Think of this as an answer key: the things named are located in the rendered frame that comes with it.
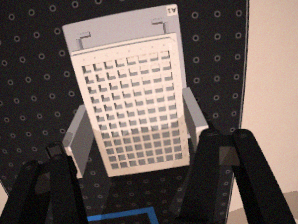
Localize blue tape outline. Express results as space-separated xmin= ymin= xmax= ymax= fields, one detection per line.
xmin=87 ymin=207 xmax=159 ymax=224

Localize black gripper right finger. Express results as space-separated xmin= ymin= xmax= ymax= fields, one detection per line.
xmin=173 ymin=87 xmax=296 ymax=224

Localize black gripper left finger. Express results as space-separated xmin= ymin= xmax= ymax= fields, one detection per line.
xmin=0 ymin=104 xmax=94 ymax=224

